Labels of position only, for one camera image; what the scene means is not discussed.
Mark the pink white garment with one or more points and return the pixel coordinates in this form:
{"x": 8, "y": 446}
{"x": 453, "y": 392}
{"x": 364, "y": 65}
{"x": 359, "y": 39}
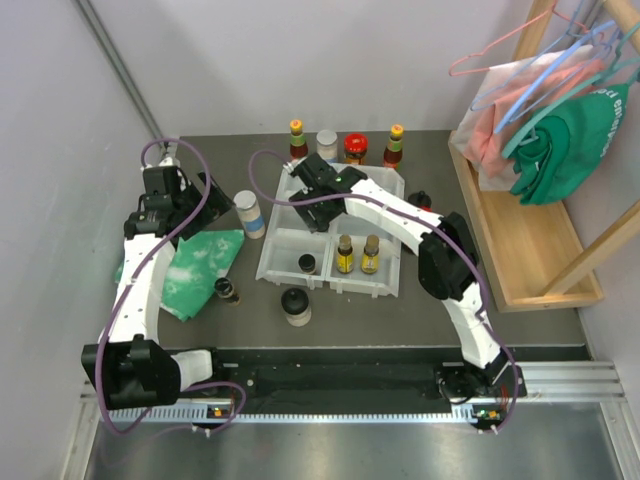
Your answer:
{"x": 476, "y": 138}

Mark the back silver lid salt jar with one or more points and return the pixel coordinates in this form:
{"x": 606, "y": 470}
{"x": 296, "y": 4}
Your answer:
{"x": 327, "y": 145}

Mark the green garment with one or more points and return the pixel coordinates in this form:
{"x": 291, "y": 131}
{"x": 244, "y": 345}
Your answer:
{"x": 570, "y": 145}

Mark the left silver lid salt jar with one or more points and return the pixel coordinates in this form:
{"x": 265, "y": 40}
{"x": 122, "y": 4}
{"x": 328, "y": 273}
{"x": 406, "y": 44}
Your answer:
{"x": 249, "y": 213}

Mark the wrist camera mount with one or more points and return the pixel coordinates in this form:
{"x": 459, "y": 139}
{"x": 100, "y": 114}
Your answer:
{"x": 289, "y": 167}
{"x": 169, "y": 161}

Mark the black lid shaker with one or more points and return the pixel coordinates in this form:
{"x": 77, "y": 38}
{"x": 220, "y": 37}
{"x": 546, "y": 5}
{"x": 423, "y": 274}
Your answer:
{"x": 296, "y": 306}
{"x": 420, "y": 200}

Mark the left orange cap sauce bottle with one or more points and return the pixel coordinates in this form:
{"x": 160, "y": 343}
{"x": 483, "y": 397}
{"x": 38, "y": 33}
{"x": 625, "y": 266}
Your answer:
{"x": 298, "y": 148}

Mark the black lid shaker front left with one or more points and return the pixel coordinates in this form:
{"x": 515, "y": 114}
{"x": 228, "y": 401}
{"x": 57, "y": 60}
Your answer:
{"x": 296, "y": 306}

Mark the pink hanger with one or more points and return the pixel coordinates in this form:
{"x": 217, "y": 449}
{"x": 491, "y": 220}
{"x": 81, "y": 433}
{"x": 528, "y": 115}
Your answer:
{"x": 529, "y": 36}

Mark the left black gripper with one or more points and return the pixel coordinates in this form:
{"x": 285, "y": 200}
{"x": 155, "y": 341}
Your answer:
{"x": 217, "y": 202}

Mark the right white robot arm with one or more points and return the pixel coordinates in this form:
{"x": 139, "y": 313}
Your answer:
{"x": 447, "y": 259}

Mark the black cap pepper bottle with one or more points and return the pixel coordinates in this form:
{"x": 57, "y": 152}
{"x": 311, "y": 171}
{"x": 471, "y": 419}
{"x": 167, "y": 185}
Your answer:
{"x": 307, "y": 264}
{"x": 226, "y": 291}

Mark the silver lid salt jar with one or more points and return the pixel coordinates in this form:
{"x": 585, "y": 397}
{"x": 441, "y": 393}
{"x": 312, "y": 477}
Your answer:
{"x": 249, "y": 213}
{"x": 327, "y": 145}

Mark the right orange cap sauce bottle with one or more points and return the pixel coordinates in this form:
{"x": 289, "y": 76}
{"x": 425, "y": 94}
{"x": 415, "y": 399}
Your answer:
{"x": 393, "y": 152}

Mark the orange cap sauce bottle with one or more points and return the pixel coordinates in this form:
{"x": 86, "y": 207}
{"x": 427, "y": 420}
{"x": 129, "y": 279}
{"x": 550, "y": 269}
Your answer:
{"x": 298, "y": 148}
{"x": 393, "y": 152}

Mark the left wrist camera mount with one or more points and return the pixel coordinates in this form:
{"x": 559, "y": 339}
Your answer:
{"x": 169, "y": 161}

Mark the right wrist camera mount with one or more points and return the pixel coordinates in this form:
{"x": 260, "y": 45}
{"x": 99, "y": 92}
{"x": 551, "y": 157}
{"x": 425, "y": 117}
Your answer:
{"x": 289, "y": 167}

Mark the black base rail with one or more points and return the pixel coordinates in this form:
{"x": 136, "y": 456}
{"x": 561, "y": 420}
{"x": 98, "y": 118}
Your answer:
{"x": 363, "y": 380}

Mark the left white organizer tray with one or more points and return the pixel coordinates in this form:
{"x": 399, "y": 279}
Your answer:
{"x": 286, "y": 239}

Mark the blue hanger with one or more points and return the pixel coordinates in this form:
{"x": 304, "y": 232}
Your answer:
{"x": 525, "y": 100}

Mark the yellow label brown bottle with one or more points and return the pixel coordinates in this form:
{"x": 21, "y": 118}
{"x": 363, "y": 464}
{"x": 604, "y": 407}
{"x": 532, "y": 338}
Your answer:
{"x": 370, "y": 258}
{"x": 344, "y": 255}

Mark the black lid shaker right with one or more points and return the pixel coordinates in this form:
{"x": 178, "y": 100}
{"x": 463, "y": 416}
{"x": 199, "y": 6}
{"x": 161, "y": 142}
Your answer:
{"x": 420, "y": 200}

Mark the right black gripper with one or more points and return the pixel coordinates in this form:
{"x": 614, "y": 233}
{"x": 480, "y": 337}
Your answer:
{"x": 304, "y": 209}

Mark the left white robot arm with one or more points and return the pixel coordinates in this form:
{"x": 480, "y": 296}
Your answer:
{"x": 132, "y": 369}

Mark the back red lid sauce jar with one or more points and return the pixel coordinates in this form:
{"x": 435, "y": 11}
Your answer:
{"x": 355, "y": 149}

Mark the green white cloth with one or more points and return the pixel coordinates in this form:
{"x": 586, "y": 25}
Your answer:
{"x": 197, "y": 264}

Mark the teal hanger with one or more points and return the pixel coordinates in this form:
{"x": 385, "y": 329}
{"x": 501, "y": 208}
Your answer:
{"x": 526, "y": 133}

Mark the wooden clothes rack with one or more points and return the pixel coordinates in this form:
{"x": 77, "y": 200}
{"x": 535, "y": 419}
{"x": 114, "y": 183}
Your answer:
{"x": 533, "y": 256}

